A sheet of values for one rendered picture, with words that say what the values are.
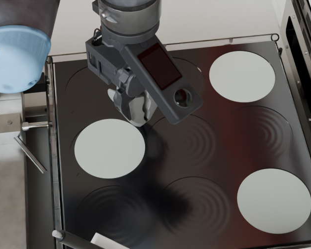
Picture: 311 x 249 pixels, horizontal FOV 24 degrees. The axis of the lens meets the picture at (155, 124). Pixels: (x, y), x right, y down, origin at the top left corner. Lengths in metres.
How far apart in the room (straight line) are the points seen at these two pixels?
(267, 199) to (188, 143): 0.14
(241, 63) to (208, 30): 0.17
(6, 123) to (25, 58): 0.37
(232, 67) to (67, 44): 0.30
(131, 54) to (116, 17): 0.06
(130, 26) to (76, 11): 0.47
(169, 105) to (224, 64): 0.26
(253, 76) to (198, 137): 0.14
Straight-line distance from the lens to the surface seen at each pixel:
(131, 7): 0.81
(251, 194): 0.98
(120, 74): 0.91
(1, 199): 1.01
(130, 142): 1.02
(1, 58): 0.68
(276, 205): 0.98
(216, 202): 0.97
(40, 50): 0.70
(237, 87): 1.08
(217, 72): 1.10
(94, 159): 1.00
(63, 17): 1.29
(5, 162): 1.04
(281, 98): 1.08
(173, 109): 0.87
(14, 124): 1.04
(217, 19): 1.28
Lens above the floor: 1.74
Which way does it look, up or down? 55 degrees down
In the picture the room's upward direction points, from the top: straight up
